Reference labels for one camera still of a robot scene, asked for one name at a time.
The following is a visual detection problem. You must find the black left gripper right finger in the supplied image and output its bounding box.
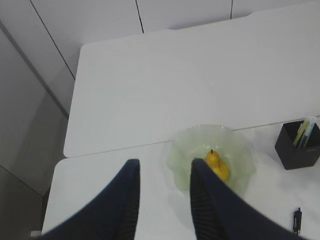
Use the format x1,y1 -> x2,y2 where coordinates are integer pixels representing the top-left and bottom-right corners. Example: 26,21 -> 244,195
190,158 -> 310,240

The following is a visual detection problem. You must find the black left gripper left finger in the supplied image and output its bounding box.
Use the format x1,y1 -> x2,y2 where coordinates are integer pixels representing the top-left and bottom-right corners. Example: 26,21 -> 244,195
41,159 -> 140,240

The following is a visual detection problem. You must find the yellow pear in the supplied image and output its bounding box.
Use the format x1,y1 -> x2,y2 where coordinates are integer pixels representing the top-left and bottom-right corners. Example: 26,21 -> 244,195
205,149 -> 230,182

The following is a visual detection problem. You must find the black pen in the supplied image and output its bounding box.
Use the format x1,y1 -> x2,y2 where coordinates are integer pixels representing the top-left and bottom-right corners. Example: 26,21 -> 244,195
292,207 -> 302,235

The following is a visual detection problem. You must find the yellow pen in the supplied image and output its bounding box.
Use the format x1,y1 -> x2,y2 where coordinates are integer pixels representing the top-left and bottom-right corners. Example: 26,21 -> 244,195
293,120 -> 310,147

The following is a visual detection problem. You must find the mint green pen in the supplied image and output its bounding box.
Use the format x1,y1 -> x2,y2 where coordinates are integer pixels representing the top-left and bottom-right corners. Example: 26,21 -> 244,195
299,116 -> 317,148

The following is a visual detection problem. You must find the frosted green wavy plate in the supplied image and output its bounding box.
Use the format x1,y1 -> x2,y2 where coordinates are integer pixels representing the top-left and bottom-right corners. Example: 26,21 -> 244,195
166,124 -> 256,197

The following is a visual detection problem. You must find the black square pen holder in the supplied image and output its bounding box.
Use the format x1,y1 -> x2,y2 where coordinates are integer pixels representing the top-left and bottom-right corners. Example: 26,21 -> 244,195
275,120 -> 320,170

